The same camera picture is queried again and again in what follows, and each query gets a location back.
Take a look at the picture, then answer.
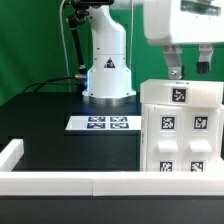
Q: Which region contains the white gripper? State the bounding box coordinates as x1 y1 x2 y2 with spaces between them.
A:
143 0 224 80

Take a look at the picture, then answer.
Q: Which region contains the white cabinet body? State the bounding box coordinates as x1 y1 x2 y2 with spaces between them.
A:
140 104 224 172

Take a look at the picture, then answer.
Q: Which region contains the white cabinet top box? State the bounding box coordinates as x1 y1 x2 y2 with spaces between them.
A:
140 79 224 108

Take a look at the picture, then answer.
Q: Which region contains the white cabinet door panel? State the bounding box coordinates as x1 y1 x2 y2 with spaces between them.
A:
182 107 223 172

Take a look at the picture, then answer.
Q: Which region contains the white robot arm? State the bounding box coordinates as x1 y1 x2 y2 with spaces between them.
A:
82 0 224 104

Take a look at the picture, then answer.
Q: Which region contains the white U-shaped obstacle fence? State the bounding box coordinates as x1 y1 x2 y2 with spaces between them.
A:
0 139 224 196

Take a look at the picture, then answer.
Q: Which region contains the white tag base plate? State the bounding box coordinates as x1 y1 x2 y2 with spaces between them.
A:
66 116 141 131

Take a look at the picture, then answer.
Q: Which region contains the grey hanging cable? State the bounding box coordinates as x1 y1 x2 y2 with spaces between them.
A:
58 0 73 94

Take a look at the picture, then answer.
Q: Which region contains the black cable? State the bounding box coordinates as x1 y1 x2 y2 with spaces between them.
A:
21 75 88 95

